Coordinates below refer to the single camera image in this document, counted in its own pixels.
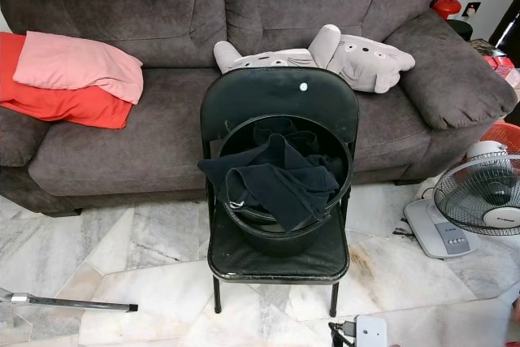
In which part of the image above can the black garment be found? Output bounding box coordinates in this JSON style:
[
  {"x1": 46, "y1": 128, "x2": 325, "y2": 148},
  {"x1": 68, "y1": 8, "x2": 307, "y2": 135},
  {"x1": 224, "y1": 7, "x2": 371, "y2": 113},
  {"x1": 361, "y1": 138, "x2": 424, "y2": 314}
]
[{"x1": 197, "y1": 134, "x2": 344, "y2": 234}]

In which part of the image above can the red blanket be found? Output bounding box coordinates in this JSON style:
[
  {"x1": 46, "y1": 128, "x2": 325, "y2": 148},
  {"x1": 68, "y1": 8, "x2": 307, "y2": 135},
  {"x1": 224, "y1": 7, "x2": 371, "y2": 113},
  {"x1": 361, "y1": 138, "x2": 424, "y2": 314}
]
[{"x1": 0, "y1": 32, "x2": 135, "y2": 130}]

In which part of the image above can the pink pillow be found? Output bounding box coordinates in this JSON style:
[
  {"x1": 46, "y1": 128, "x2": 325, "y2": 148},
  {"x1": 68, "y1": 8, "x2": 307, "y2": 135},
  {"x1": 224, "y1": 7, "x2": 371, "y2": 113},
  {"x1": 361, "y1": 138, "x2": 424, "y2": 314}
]
[{"x1": 12, "y1": 30, "x2": 145, "y2": 106}]

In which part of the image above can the grey suede sofa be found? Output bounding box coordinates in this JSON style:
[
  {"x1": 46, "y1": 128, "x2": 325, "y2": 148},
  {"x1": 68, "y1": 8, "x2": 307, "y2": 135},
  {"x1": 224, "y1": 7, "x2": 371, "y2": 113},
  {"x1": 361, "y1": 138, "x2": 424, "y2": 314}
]
[{"x1": 0, "y1": 0, "x2": 520, "y2": 218}]

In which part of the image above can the silver clothes rack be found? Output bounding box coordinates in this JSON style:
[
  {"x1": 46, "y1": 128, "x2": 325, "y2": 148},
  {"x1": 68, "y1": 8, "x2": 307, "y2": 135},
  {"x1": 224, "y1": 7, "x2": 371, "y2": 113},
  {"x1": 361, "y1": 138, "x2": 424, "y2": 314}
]
[{"x1": 0, "y1": 292, "x2": 138, "y2": 314}]

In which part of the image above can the black folding chair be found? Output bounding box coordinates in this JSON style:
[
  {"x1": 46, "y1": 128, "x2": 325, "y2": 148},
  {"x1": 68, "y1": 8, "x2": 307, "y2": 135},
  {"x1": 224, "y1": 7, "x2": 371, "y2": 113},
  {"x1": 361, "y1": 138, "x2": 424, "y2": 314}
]
[{"x1": 200, "y1": 66, "x2": 361, "y2": 318}]

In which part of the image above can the black crumpled cloth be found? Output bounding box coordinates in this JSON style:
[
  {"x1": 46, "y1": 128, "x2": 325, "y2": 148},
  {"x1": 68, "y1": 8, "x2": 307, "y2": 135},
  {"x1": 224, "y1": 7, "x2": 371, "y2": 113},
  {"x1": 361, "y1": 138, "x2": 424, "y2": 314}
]
[{"x1": 248, "y1": 116, "x2": 346, "y2": 165}]

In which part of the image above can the black plastic bucket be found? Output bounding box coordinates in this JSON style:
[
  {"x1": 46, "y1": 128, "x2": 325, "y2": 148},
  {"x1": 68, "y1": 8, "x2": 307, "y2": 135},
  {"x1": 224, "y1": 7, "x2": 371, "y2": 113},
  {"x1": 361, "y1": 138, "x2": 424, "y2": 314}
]
[{"x1": 215, "y1": 113, "x2": 355, "y2": 258}]

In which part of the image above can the grey plush toy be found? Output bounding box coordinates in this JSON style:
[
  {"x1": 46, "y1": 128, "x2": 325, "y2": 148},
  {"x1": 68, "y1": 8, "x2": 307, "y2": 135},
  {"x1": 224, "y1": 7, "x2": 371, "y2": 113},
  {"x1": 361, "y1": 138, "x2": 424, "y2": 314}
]
[{"x1": 213, "y1": 24, "x2": 417, "y2": 94}]

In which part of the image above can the white floor fan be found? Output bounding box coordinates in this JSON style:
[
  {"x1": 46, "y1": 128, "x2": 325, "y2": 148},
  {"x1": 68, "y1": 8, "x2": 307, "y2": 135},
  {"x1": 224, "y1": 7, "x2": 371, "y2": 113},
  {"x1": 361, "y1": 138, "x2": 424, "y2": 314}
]
[{"x1": 404, "y1": 140, "x2": 520, "y2": 260}]

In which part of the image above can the grey suede cushion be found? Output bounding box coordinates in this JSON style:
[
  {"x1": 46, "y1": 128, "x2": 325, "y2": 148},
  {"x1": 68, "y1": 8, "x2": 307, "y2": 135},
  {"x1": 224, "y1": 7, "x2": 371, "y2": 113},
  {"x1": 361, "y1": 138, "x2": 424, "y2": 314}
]
[{"x1": 382, "y1": 10, "x2": 520, "y2": 131}]

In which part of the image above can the red plastic basket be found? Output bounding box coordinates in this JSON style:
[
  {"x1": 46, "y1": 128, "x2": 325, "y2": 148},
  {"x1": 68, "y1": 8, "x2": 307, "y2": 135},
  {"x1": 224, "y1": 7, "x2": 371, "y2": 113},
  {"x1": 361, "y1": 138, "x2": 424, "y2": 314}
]
[{"x1": 478, "y1": 119, "x2": 520, "y2": 153}]

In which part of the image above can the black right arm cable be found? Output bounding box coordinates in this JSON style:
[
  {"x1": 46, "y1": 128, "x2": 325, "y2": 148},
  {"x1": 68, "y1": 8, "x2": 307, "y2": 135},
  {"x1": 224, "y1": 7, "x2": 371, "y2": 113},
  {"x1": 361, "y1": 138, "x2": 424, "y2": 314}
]
[{"x1": 329, "y1": 321, "x2": 357, "y2": 347}]

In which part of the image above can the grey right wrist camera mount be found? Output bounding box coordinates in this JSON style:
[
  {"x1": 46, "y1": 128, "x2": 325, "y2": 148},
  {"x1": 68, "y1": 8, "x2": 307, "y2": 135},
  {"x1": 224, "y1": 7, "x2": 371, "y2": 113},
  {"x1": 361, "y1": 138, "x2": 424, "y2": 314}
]
[{"x1": 353, "y1": 315, "x2": 388, "y2": 347}]

